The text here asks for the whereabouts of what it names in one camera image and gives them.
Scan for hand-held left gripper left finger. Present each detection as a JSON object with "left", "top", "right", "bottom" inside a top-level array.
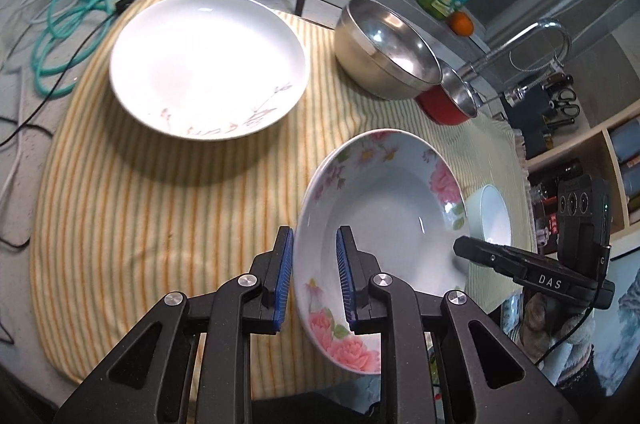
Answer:
[{"left": 52, "top": 226, "right": 294, "bottom": 424}]

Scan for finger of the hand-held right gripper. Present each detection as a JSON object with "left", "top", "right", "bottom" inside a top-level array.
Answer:
[{"left": 453, "top": 236, "right": 526, "bottom": 279}]

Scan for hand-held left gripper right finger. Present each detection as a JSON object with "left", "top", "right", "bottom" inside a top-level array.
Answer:
[{"left": 336, "top": 225, "right": 581, "bottom": 424}]

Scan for light blue bowl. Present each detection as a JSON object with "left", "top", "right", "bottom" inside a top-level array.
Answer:
[{"left": 465, "top": 185, "right": 512, "bottom": 247}]

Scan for floral bowl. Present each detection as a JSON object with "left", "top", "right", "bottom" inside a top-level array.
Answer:
[{"left": 292, "top": 129, "right": 469, "bottom": 375}]

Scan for stainless steel bowl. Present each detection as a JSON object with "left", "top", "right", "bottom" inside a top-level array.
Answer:
[{"left": 334, "top": 0, "right": 444, "bottom": 100}]

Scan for white plate with leaf print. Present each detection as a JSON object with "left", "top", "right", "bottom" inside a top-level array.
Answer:
[{"left": 109, "top": 0, "right": 309, "bottom": 141}]

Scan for person's right hand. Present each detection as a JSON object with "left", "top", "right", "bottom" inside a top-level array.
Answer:
[{"left": 517, "top": 290, "right": 593, "bottom": 355}]

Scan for wooden shelf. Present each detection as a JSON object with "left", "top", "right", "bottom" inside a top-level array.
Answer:
[{"left": 525, "top": 98, "right": 640, "bottom": 255}]

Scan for black utensil holder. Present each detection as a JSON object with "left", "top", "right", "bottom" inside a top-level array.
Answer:
[{"left": 504, "top": 74, "right": 583, "bottom": 161}]

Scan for printed blanket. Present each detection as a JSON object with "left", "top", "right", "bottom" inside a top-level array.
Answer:
[{"left": 500, "top": 249, "right": 640, "bottom": 410}]

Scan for black scissors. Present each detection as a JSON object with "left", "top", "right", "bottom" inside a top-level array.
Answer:
[{"left": 550, "top": 88, "right": 582, "bottom": 125}]

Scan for yellow striped cloth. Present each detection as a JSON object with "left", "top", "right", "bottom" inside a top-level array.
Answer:
[{"left": 30, "top": 0, "right": 533, "bottom": 397}]

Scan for red pot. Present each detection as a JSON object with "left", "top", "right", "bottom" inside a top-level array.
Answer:
[{"left": 416, "top": 61, "right": 483, "bottom": 125}]

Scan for chrome faucet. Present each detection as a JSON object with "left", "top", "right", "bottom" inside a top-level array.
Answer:
[{"left": 452, "top": 18, "right": 573, "bottom": 104}]

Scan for orange fruit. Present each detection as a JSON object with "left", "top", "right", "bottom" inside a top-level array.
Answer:
[{"left": 448, "top": 11, "right": 474, "bottom": 37}]

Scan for white cable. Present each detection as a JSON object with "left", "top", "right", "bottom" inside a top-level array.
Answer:
[{"left": 0, "top": 0, "right": 106, "bottom": 225}]

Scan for thin black cable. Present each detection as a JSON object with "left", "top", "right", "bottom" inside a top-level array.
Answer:
[{"left": 0, "top": 4, "right": 121, "bottom": 345}]

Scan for teal hose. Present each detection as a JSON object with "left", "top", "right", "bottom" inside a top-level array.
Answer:
[{"left": 32, "top": 0, "right": 173, "bottom": 97}]

